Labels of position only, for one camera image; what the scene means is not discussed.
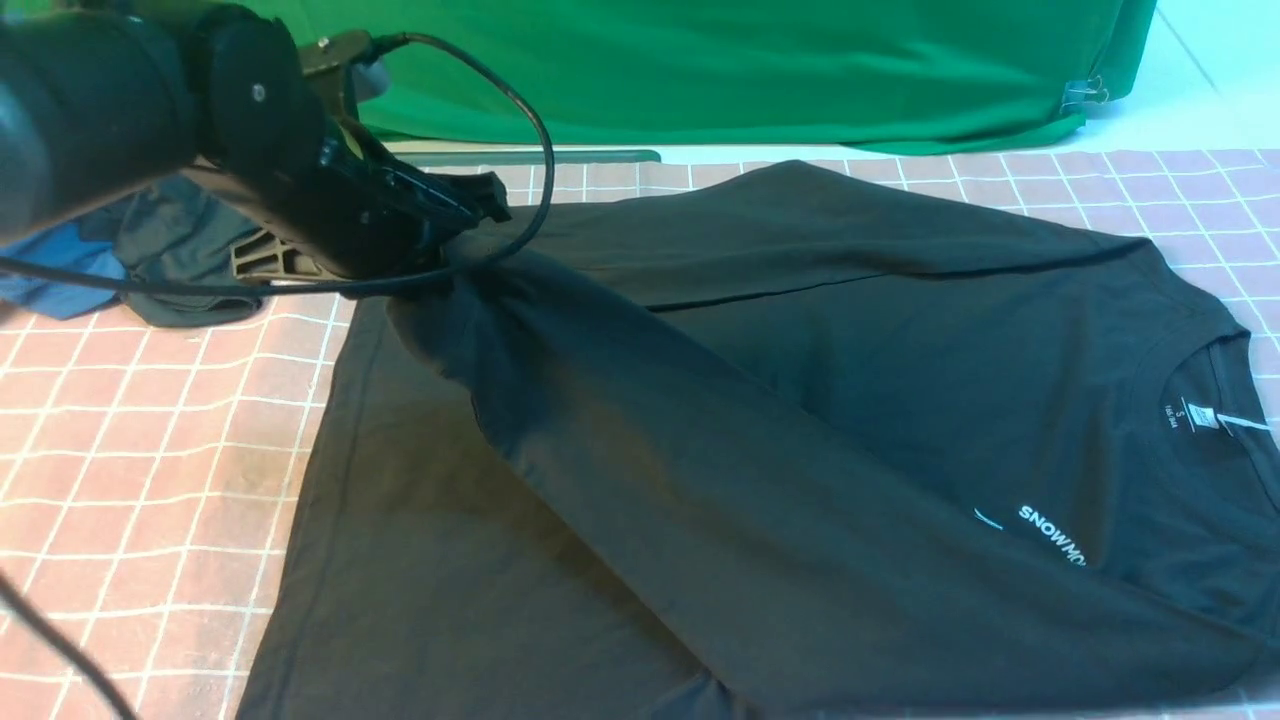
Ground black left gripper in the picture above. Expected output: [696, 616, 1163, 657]
[182, 5, 512, 281]

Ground dark gray long-sleeve shirt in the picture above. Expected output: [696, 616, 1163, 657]
[237, 161, 1277, 719]

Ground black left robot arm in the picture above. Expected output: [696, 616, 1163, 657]
[1, 1, 511, 282]

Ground green flat ruler strip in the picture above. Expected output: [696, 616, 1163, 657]
[396, 149, 662, 168]

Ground green backdrop cloth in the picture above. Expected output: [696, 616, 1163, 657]
[250, 1, 1156, 156]

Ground dark gray crumpled garment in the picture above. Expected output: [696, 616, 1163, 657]
[110, 176, 266, 329]

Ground blue crumpled garment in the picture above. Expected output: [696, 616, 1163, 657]
[0, 215, 131, 320]

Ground pink checkered tablecloth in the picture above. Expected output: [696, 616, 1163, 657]
[1, 149, 1277, 719]

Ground clear binder clip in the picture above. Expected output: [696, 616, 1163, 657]
[1060, 76, 1110, 114]

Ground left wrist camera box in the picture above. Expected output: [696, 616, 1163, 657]
[298, 29, 390, 119]

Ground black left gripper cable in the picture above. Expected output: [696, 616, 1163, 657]
[0, 29, 557, 720]

